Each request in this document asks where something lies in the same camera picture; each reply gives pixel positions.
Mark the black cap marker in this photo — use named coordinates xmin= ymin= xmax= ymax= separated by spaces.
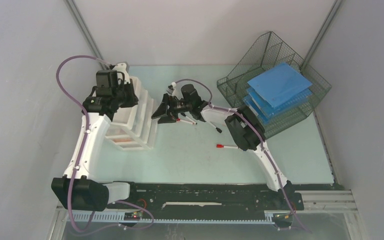
xmin=207 ymin=121 xmax=223 ymax=133
xmin=180 ymin=112 xmax=197 ymax=125

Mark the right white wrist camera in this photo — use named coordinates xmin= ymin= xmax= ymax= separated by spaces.
xmin=166 ymin=82 xmax=177 ymax=96

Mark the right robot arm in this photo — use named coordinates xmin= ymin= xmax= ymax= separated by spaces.
xmin=151 ymin=82 xmax=292 ymax=209

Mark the black cap marker upper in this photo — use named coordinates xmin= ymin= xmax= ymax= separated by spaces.
xmin=180 ymin=112 xmax=197 ymax=125

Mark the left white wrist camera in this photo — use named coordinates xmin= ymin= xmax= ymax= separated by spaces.
xmin=109 ymin=62 xmax=130 ymax=83

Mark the red cap marker bottom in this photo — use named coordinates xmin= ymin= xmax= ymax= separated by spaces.
xmin=216 ymin=144 xmax=239 ymax=149

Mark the white plastic drawer organizer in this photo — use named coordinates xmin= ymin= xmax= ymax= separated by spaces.
xmin=105 ymin=76 xmax=158 ymax=151

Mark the red cap marker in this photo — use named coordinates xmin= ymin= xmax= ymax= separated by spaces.
xmin=176 ymin=118 xmax=196 ymax=125
xmin=216 ymin=144 xmax=239 ymax=149

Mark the orange highlighter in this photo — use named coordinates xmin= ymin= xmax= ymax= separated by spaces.
xmin=112 ymin=138 xmax=134 ymax=145

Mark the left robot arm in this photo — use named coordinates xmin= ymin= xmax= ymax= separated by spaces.
xmin=51 ymin=68 xmax=138 ymax=212

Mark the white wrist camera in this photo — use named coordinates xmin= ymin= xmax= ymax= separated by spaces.
xmin=166 ymin=82 xmax=177 ymax=96
xmin=109 ymin=62 xmax=130 ymax=83

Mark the green wire mesh organizer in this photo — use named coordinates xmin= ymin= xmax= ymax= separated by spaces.
xmin=217 ymin=31 xmax=332 ymax=138

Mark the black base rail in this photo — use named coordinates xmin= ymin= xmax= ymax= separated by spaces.
xmin=126 ymin=182 xmax=314 ymax=222

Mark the black cap marker lower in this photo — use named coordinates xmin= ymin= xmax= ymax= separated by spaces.
xmin=207 ymin=121 xmax=223 ymax=133

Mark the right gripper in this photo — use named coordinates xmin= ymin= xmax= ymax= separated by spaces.
xmin=151 ymin=93 xmax=192 ymax=125

